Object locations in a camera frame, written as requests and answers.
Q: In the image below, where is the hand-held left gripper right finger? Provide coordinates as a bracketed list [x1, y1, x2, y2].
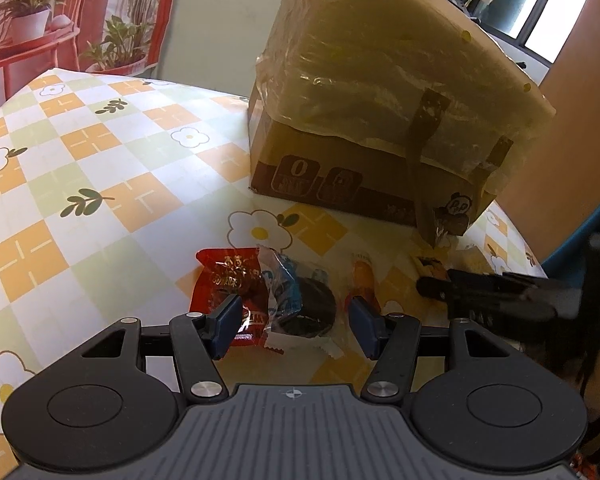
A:
[350, 295, 512, 403]

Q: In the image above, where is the orange snack packet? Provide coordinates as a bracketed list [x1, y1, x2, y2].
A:
[347, 252, 383, 311]

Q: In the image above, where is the printed room backdrop cloth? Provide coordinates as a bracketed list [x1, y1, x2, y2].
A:
[0, 0, 181, 126]

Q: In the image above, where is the black sandwich cookie packet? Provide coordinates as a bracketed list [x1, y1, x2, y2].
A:
[257, 245, 346, 358]

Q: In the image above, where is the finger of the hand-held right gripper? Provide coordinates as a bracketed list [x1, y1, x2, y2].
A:
[447, 301, 556, 325]
[417, 269, 581, 318]

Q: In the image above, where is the yellow black snack packet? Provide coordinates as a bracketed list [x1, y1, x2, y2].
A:
[411, 252, 451, 281]

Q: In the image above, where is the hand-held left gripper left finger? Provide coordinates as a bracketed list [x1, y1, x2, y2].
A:
[80, 294, 244, 403]

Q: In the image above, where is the blue object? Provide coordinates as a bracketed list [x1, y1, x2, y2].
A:
[542, 192, 600, 273]

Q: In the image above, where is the red snack packet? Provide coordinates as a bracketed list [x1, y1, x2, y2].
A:
[195, 246, 271, 348]

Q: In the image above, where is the checkered flower tablecloth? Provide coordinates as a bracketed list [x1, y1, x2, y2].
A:
[0, 67, 548, 436]

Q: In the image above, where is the plastic-lined cardboard box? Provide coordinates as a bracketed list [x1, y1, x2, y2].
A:
[247, 0, 556, 248]

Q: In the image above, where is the dark-framed window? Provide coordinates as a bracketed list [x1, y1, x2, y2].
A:
[385, 0, 600, 66]

